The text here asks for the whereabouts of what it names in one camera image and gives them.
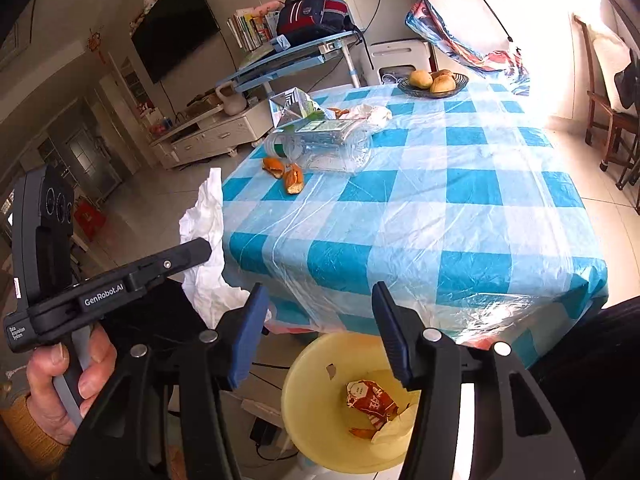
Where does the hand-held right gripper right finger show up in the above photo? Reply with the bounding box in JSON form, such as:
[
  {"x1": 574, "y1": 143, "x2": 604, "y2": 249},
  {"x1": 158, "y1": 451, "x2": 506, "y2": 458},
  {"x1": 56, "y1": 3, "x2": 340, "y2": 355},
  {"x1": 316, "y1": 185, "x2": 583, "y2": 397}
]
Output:
[{"x1": 371, "y1": 281, "x2": 586, "y2": 480}]

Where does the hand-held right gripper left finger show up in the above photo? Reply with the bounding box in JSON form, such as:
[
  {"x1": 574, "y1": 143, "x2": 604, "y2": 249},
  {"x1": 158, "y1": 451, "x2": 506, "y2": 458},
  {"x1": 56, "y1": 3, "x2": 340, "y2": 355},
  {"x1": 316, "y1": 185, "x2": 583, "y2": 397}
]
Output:
[{"x1": 57, "y1": 282, "x2": 271, "y2": 480}]

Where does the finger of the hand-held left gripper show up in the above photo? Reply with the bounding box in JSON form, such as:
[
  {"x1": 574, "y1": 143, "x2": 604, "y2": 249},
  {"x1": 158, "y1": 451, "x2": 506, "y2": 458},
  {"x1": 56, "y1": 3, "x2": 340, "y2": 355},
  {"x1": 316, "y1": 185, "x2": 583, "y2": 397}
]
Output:
[{"x1": 126, "y1": 237, "x2": 213, "y2": 295}]

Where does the yellow plastic bin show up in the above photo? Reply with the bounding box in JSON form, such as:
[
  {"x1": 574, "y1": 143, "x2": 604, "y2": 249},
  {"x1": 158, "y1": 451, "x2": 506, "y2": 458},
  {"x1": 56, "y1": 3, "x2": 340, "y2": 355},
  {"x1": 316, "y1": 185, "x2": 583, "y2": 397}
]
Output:
[{"x1": 280, "y1": 332, "x2": 426, "y2": 476}]

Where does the green milk carton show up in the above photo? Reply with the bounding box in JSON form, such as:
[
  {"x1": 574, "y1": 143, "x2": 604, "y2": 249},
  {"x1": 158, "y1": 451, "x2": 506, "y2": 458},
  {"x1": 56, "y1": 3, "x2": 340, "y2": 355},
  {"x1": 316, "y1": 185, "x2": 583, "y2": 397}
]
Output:
[{"x1": 268, "y1": 87, "x2": 351, "y2": 133}]

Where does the clear plastic bottle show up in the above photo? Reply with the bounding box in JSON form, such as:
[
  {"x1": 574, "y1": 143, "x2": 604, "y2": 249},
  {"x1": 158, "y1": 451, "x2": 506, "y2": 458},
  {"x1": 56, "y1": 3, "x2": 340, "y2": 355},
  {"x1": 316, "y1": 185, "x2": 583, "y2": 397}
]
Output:
[{"x1": 263, "y1": 122, "x2": 373, "y2": 173}]

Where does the person's left forearm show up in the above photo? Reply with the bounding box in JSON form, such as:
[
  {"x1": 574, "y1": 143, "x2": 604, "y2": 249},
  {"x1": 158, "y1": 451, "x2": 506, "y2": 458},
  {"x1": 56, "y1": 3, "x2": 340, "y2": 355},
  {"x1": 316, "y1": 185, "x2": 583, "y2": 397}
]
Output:
[{"x1": 0, "y1": 390, "x2": 71, "y2": 476}]

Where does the person's left hand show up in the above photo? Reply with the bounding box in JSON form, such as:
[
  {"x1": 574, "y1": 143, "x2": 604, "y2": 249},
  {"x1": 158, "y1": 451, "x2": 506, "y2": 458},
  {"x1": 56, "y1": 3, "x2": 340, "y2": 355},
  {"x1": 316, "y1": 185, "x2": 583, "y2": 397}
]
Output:
[{"x1": 25, "y1": 326, "x2": 119, "y2": 446}]

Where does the white plastic bag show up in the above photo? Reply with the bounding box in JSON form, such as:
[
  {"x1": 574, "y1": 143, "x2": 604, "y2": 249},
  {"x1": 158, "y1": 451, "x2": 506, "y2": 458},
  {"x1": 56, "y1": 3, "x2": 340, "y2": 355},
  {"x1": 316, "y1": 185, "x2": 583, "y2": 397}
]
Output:
[{"x1": 179, "y1": 167, "x2": 273, "y2": 331}]

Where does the red stool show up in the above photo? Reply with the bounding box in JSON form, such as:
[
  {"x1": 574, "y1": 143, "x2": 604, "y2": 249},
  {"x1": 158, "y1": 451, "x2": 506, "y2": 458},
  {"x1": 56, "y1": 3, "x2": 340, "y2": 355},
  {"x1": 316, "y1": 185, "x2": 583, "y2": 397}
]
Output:
[{"x1": 75, "y1": 205, "x2": 107, "y2": 241}]

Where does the red snack wrapper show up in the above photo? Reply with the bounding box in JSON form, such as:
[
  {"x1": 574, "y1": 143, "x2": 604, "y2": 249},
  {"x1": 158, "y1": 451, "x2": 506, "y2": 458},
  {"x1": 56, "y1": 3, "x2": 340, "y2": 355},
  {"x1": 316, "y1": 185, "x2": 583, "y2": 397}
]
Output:
[{"x1": 346, "y1": 380, "x2": 401, "y2": 441}]

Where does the white power strip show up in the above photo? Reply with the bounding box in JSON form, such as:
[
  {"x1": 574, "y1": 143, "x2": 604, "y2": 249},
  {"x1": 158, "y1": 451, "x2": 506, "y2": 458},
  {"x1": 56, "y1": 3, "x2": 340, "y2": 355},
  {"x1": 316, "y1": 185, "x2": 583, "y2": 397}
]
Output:
[{"x1": 240, "y1": 397, "x2": 286, "y2": 426}]

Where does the white paper scrap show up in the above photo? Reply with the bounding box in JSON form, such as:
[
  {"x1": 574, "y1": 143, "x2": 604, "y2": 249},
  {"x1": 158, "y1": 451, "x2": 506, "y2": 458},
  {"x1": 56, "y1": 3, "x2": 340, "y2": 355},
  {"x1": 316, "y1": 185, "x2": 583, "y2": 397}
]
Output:
[{"x1": 372, "y1": 402, "x2": 416, "y2": 443}]

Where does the white television cabinet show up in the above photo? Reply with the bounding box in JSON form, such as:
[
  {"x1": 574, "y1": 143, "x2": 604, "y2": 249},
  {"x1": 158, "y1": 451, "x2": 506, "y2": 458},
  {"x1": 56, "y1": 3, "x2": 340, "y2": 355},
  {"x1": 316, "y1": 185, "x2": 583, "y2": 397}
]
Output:
[{"x1": 150, "y1": 97, "x2": 273, "y2": 171}]

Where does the blue checkered tablecloth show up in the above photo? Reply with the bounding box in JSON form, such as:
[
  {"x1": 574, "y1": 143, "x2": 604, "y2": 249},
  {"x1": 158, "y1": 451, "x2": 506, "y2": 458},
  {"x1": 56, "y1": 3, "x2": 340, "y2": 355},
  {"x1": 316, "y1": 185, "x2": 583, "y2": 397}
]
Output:
[{"x1": 220, "y1": 82, "x2": 608, "y2": 356}]

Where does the pink kettlebell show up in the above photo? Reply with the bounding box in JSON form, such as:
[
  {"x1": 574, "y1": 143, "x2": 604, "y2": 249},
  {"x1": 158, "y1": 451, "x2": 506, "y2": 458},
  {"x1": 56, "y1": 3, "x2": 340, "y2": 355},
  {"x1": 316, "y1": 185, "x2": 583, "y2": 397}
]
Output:
[{"x1": 215, "y1": 82, "x2": 248, "y2": 116}]

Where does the person's dark clothing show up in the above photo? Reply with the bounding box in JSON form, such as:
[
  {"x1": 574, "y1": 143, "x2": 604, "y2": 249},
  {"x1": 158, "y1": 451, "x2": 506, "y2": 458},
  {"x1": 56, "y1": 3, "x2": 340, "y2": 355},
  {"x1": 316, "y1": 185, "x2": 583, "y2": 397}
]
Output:
[{"x1": 530, "y1": 292, "x2": 640, "y2": 480}]

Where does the blue study desk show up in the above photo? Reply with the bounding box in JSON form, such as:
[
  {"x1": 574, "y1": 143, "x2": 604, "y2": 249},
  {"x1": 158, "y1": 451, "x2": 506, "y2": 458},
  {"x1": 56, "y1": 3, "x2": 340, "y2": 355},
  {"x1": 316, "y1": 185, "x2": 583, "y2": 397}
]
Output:
[{"x1": 216, "y1": 30, "x2": 366, "y2": 96}]

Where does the large crumpled white tissue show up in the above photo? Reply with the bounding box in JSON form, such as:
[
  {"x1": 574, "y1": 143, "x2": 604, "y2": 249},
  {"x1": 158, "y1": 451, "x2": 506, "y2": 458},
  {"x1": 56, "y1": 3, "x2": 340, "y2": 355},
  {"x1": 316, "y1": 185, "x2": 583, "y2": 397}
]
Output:
[{"x1": 345, "y1": 104, "x2": 393, "y2": 128}]

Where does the black television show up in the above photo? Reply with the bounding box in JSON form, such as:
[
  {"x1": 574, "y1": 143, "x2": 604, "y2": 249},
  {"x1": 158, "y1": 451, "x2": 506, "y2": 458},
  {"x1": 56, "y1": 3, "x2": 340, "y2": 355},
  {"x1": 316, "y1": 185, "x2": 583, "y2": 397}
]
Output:
[{"x1": 131, "y1": 0, "x2": 221, "y2": 85}]

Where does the row of books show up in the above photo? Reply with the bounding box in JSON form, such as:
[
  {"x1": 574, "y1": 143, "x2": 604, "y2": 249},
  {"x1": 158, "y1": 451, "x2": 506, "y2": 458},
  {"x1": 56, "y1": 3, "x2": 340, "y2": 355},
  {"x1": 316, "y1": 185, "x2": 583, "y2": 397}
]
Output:
[{"x1": 227, "y1": 7, "x2": 273, "y2": 52}]

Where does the dark fruit bowl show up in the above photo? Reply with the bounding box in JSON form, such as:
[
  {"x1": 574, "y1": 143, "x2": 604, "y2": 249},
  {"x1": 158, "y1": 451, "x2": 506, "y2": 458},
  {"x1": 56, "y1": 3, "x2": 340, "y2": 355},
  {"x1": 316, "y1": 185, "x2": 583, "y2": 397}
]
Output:
[{"x1": 397, "y1": 72, "x2": 470, "y2": 98}]

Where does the dark blue backpack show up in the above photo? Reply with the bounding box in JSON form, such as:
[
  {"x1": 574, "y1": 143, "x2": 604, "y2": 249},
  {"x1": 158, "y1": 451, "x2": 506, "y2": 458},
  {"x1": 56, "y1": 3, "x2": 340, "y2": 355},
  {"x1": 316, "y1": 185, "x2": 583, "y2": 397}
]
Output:
[{"x1": 276, "y1": 0, "x2": 358, "y2": 46}]

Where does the white plastic stool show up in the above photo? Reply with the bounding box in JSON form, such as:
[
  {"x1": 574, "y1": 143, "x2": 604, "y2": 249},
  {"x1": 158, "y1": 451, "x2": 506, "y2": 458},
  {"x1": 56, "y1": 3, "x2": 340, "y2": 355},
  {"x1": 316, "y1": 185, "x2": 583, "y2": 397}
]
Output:
[{"x1": 367, "y1": 40, "x2": 433, "y2": 86}]

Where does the colourful hanging bag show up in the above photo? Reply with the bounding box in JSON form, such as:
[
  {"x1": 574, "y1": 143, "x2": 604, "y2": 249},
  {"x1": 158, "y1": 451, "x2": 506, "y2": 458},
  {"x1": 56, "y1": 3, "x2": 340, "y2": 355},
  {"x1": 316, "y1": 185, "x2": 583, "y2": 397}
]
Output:
[{"x1": 405, "y1": 0, "x2": 531, "y2": 96}]

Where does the wooden chair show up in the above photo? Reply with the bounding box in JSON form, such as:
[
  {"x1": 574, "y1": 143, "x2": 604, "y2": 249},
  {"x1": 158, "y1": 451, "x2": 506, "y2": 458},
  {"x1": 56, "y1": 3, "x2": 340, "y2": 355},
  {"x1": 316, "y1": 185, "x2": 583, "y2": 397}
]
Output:
[{"x1": 574, "y1": 15, "x2": 640, "y2": 191}]

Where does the black folding chair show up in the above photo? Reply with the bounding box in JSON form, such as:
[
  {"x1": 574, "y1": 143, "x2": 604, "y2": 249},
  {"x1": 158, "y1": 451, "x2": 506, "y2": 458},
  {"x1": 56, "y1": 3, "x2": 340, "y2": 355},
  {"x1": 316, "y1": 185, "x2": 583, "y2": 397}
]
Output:
[{"x1": 612, "y1": 50, "x2": 640, "y2": 191}]

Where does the white cushion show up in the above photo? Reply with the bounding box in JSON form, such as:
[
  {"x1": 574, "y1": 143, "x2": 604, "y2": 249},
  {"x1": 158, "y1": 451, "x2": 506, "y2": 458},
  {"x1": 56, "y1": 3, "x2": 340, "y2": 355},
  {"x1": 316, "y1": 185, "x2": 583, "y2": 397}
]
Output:
[{"x1": 590, "y1": 25, "x2": 631, "y2": 111}]

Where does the red knot wall ornament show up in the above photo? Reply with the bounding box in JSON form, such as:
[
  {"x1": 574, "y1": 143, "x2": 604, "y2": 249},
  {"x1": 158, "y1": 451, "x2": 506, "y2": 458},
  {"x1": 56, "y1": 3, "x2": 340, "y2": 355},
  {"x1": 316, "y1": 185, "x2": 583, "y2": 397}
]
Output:
[{"x1": 87, "y1": 30, "x2": 107, "y2": 61}]

